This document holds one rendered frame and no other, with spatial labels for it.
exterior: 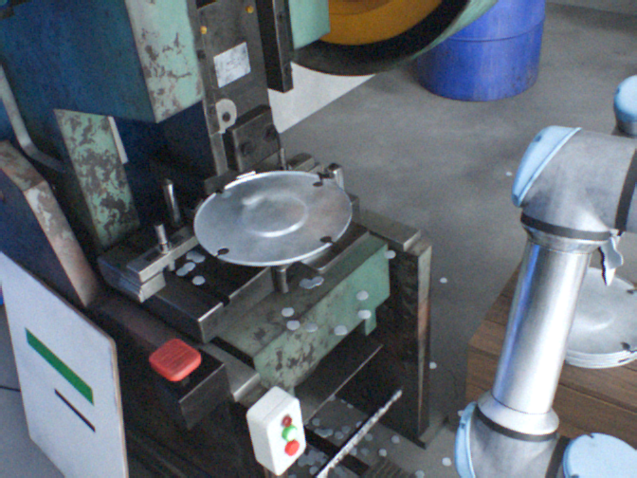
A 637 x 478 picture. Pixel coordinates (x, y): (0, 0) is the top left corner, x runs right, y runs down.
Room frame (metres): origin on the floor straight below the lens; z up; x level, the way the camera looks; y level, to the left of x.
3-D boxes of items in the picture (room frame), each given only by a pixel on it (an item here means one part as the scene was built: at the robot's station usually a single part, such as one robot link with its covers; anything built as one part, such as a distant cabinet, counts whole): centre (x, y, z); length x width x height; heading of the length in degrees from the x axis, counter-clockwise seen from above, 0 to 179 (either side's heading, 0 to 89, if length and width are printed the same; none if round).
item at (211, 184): (1.15, 0.18, 0.86); 0.20 x 0.16 x 0.05; 136
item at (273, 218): (1.06, 0.09, 0.78); 0.29 x 0.29 x 0.01
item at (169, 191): (1.13, 0.28, 0.81); 0.02 x 0.02 x 0.14; 46
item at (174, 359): (0.75, 0.24, 0.72); 0.07 x 0.06 x 0.08; 46
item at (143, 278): (1.02, 0.30, 0.76); 0.17 x 0.06 x 0.10; 136
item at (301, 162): (1.27, 0.06, 0.76); 0.17 x 0.06 x 0.10; 136
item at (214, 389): (0.76, 0.23, 0.62); 0.10 x 0.06 x 0.20; 136
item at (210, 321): (1.14, 0.18, 0.68); 0.45 x 0.30 x 0.06; 136
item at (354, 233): (1.02, 0.05, 0.72); 0.25 x 0.14 x 0.14; 46
